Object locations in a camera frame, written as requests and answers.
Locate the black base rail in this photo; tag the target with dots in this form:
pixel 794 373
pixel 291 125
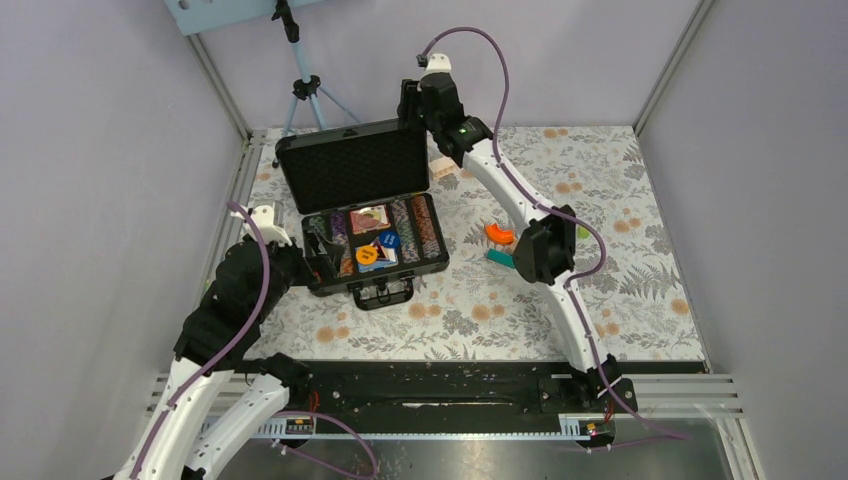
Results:
pixel 437 397

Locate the blue small blind button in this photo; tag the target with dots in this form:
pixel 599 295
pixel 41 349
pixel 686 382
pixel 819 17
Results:
pixel 389 239

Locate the blue playing card deck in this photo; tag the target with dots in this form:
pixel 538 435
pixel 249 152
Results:
pixel 388 258

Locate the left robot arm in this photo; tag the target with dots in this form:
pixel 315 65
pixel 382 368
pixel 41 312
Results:
pixel 248 284

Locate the beige toy block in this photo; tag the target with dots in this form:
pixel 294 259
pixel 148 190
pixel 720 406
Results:
pixel 441 167

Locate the teal rectangular block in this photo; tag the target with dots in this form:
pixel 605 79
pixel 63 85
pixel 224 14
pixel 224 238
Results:
pixel 501 257

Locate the purple poker chip row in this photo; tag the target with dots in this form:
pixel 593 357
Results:
pixel 340 238

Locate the orange black poker chip row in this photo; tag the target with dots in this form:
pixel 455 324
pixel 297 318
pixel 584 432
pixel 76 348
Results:
pixel 424 221

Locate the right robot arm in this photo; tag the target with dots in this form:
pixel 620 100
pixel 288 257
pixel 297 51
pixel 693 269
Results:
pixel 545 253

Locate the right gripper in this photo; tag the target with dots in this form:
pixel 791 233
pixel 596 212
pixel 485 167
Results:
pixel 409 96

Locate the light blue tripod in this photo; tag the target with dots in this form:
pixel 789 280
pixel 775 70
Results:
pixel 308 87

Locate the orange big blind button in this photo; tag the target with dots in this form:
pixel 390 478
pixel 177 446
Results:
pixel 366 255

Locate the blue tan poker chip row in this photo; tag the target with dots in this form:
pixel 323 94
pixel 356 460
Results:
pixel 408 247

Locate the black poker chip case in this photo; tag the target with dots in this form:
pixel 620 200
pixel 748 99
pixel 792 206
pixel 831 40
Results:
pixel 350 168

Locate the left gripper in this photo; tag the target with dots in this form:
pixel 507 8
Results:
pixel 326 266

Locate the red playing card deck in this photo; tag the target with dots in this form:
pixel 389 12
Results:
pixel 378 210

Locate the orange curved block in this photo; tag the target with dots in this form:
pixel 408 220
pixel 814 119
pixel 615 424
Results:
pixel 498 235

